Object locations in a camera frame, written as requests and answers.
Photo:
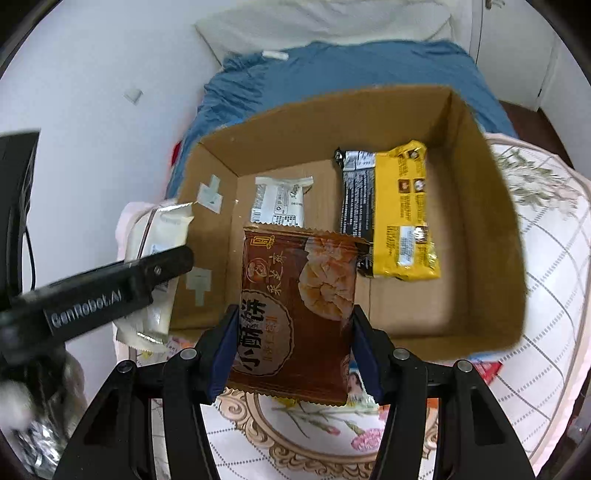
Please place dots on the white cabinet door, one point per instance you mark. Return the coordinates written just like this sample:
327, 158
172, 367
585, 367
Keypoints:
508, 46

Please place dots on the blue blanket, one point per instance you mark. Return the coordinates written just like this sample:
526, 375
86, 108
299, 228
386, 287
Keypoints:
346, 69

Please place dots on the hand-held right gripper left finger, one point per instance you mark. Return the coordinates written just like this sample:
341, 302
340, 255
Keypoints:
225, 355

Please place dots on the brown pastry snack packet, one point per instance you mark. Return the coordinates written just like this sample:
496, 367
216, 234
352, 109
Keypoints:
295, 295

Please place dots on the floral quilted bed cover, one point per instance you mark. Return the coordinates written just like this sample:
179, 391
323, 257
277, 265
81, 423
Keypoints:
545, 277

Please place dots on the black monitor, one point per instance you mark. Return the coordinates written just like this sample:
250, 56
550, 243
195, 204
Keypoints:
16, 194

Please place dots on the small red packet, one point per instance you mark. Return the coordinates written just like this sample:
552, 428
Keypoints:
488, 370

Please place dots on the cream snack packet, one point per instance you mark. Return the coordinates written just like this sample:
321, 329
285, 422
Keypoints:
157, 226

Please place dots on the small white flat object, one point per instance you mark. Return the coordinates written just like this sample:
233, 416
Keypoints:
275, 55

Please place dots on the small white snack packet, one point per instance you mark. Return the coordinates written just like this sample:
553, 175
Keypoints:
277, 203

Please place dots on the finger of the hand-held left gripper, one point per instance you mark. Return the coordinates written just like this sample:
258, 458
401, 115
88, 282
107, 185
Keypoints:
166, 267

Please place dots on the yellow snack packet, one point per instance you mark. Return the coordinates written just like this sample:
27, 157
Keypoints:
401, 217

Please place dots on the brown cardboard box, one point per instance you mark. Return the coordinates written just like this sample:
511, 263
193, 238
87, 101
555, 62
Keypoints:
489, 230

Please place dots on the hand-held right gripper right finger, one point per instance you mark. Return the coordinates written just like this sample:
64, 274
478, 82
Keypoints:
368, 360

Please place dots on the white pillow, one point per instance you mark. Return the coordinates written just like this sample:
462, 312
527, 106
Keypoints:
323, 23

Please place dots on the black snack packet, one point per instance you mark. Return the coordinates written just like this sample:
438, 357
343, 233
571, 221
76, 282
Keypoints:
355, 203

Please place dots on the red cloth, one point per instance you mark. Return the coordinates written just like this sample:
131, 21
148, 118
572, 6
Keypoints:
175, 153

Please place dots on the white wall switch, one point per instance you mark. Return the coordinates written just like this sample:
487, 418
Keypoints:
133, 94

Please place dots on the pale packet with face print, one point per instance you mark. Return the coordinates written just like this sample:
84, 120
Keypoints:
358, 388

